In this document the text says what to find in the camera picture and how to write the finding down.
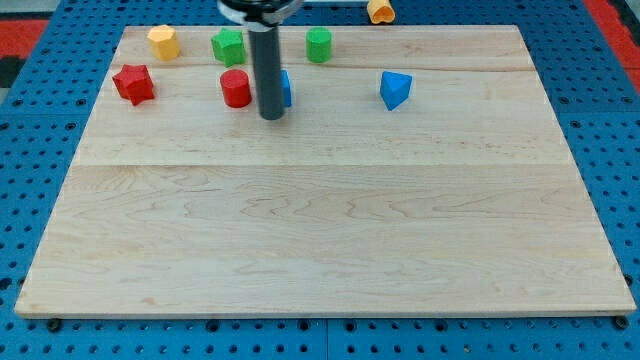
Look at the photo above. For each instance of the silver black robot arm flange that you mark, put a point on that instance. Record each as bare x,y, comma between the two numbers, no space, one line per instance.
269,13

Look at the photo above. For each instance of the green star block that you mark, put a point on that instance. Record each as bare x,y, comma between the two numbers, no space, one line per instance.
228,47

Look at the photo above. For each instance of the red star block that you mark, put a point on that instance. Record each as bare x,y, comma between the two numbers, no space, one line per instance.
134,83

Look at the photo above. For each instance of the blue block behind rod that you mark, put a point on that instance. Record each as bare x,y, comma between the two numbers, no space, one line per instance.
286,86

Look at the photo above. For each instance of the light wooden board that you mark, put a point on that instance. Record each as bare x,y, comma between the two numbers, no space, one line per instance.
464,201

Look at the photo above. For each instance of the blue triangle block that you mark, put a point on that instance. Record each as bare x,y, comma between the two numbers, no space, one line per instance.
395,88

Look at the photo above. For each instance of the red cylinder block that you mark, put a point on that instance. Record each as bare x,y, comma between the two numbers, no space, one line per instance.
236,88

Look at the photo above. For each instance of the green cylinder block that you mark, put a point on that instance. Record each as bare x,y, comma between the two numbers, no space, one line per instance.
318,44

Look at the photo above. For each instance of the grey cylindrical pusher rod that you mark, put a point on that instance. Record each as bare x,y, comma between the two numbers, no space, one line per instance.
266,58

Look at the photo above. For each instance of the yellow heart block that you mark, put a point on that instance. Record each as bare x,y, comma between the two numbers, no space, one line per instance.
380,12

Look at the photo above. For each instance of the yellow hexagon block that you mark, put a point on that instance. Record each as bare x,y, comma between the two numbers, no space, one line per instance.
163,42

